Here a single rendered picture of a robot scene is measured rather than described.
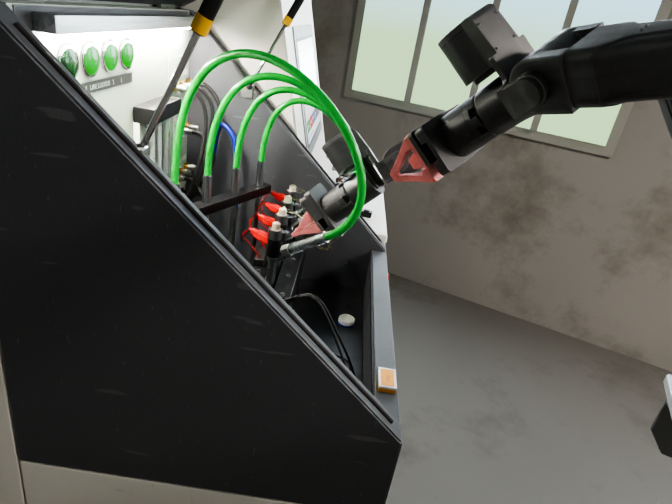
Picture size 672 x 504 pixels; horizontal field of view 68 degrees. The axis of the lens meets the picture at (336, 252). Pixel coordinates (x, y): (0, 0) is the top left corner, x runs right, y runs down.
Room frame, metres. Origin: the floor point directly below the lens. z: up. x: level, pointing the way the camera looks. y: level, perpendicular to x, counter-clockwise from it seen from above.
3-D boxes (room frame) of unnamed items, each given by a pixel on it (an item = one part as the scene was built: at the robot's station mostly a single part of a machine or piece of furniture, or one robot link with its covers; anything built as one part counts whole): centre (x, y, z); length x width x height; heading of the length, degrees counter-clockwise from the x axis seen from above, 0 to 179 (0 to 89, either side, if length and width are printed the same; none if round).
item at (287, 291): (1.01, 0.13, 0.91); 0.34 x 0.10 x 0.15; 1
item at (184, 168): (1.13, 0.39, 1.20); 0.13 x 0.03 x 0.31; 1
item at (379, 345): (0.90, -0.11, 0.87); 0.62 x 0.04 x 0.16; 1
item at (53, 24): (0.89, 0.39, 1.43); 0.54 x 0.03 x 0.02; 1
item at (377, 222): (1.59, -0.01, 0.96); 0.70 x 0.22 x 0.03; 1
